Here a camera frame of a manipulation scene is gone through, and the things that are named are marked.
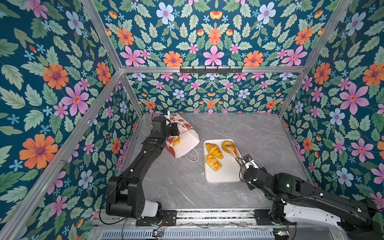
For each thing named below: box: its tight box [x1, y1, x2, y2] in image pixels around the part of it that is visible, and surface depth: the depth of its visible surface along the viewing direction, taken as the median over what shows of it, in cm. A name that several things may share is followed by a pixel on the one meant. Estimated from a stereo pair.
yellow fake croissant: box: [205, 143, 224, 160], surface depth 97 cm
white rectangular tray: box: [203, 139, 241, 184], surface depth 92 cm
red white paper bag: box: [165, 112, 200, 159], surface depth 100 cm
